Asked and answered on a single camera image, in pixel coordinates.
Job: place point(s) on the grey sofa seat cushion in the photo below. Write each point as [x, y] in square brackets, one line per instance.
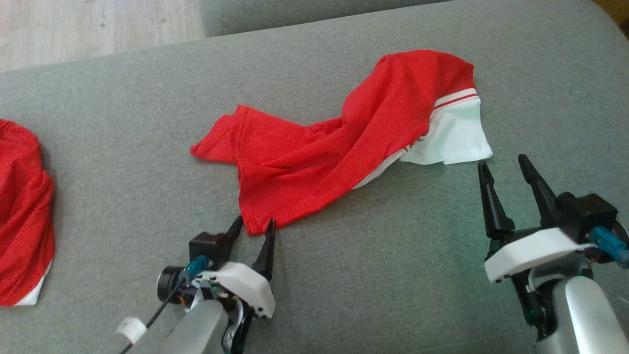
[295, 14]

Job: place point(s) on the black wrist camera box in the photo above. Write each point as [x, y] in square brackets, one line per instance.
[589, 214]
[206, 246]

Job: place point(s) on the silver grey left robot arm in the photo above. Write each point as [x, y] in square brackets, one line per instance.
[201, 329]

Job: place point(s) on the red white striped t-shirt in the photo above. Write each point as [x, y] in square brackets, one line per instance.
[304, 162]

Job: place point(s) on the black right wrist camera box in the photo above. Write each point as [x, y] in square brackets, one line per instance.
[589, 214]

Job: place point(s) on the yellow sofa back cushion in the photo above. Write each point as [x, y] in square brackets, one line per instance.
[619, 10]

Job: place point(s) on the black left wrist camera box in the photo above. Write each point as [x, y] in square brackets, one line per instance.
[206, 246]

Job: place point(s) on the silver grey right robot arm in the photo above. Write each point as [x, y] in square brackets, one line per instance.
[589, 319]

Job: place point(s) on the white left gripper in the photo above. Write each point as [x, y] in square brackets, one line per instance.
[245, 285]

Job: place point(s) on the red white lettered t-shirt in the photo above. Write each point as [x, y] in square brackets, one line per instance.
[24, 206]

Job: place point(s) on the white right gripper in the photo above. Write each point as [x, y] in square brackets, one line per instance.
[530, 250]

